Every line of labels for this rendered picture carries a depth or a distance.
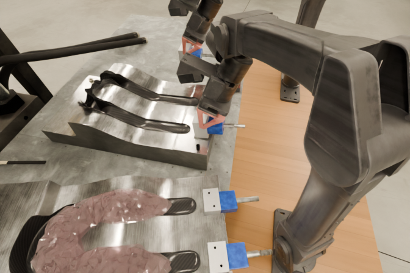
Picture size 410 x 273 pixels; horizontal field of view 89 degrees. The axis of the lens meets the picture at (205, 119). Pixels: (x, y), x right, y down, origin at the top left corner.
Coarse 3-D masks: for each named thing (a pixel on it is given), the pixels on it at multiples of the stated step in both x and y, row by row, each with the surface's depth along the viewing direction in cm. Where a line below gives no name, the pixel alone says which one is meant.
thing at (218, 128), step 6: (204, 114) 55; (204, 120) 53; (210, 120) 54; (198, 126) 53; (210, 126) 53; (216, 126) 52; (222, 126) 52; (228, 126) 53; (234, 126) 53; (240, 126) 53; (198, 132) 54; (204, 132) 54; (210, 132) 54; (216, 132) 54; (222, 132) 53
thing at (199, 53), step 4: (188, 44) 73; (180, 48) 72; (188, 48) 71; (200, 48) 73; (180, 52) 71; (192, 52) 72; (196, 52) 72; (200, 52) 72; (180, 56) 73; (196, 56) 72; (200, 56) 72; (204, 56) 73; (208, 56) 72; (212, 56) 72
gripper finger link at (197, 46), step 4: (184, 36) 64; (188, 36) 64; (184, 40) 65; (188, 40) 65; (192, 40) 64; (196, 40) 65; (184, 44) 67; (196, 44) 65; (200, 44) 66; (184, 48) 69; (192, 48) 69; (196, 48) 66; (184, 52) 70
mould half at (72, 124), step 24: (120, 72) 67; (144, 72) 71; (72, 96) 71; (96, 96) 60; (120, 96) 62; (192, 96) 66; (72, 120) 55; (96, 120) 55; (168, 120) 61; (192, 120) 60; (72, 144) 65; (96, 144) 61; (120, 144) 58; (144, 144) 56; (168, 144) 55; (192, 144) 55
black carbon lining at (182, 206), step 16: (176, 208) 48; (192, 208) 48; (32, 224) 42; (16, 240) 39; (32, 240) 43; (16, 256) 39; (32, 256) 41; (176, 256) 42; (192, 256) 42; (16, 272) 37; (32, 272) 39; (176, 272) 41
